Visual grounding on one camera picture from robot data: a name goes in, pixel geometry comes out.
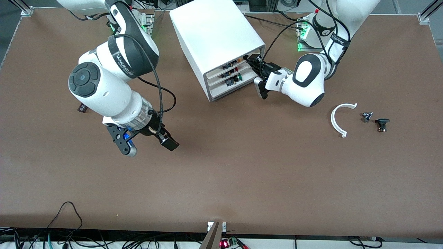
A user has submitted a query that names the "green capped push button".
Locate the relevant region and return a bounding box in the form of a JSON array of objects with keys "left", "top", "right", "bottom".
[{"left": 225, "top": 74, "right": 243, "bottom": 87}]

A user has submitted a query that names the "white curved plastic arc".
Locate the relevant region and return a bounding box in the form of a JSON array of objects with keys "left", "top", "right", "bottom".
[{"left": 331, "top": 103, "right": 358, "bottom": 138}]

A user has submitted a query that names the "circuit board with red LED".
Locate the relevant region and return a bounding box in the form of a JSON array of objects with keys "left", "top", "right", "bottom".
[{"left": 220, "top": 237, "right": 240, "bottom": 249}]

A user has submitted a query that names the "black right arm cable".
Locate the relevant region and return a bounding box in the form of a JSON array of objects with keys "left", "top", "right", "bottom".
[{"left": 112, "top": 33, "right": 177, "bottom": 135}]

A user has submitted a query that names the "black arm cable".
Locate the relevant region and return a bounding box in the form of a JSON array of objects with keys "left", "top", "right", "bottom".
[
  {"left": 263, "top": 0, "right": 352, "bottom": 64},
  {"left": 112, "top": 33, "right": 177, "bottom": 135}
]

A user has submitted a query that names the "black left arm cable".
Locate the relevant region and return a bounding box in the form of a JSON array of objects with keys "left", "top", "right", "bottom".
[{"left": 263, "top": 0, "right": 352, "bottom": 64}]

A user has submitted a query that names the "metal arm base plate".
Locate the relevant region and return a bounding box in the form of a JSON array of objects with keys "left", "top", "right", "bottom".
[
  {"left": 137, "top": 10, "right": 154, "bottom": 37},
  {"left": 297, "top": 16, "right": 334, "bottom": 53}
]

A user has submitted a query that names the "thick black table cable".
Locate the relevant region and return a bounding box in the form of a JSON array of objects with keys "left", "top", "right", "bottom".
[{"left": 244, "top": 14, "right": 300, "bottom": 30}]

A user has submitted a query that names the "grey camera mounting pole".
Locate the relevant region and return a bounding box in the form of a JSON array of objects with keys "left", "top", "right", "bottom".
[{"left": 199, "top": 221, "right": 227, "bottom": 249}]

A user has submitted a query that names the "thin black looped cable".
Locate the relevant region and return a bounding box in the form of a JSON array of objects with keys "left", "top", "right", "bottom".
[{"left": 45, "top": 201, "right": 83, "bottom": 242}]

